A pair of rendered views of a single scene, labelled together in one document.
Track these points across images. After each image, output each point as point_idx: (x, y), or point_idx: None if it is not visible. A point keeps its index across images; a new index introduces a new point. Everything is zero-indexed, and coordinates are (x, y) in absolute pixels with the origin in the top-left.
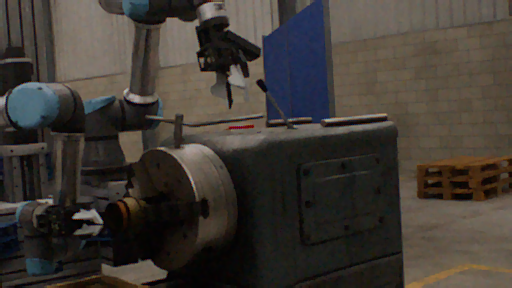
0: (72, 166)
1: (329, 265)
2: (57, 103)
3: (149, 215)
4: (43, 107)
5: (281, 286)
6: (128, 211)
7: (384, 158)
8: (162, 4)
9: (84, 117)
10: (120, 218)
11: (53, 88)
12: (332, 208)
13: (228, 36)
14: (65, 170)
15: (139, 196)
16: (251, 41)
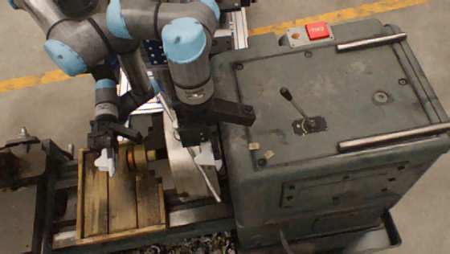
0: (130, 68)
1: (308, 209)
2: (83, 64)
3: (151, 174)
4: (67, 71)
5: (249, 227)
6: (136, 165)
7: (415, 160)
8: (149, 37)
9: (130, 43)
10: (129, 170)
11: (78, 49)
12: (320, 195)
13: (206, 116)
14: (125, 70)
15: (153, 148)
16: None
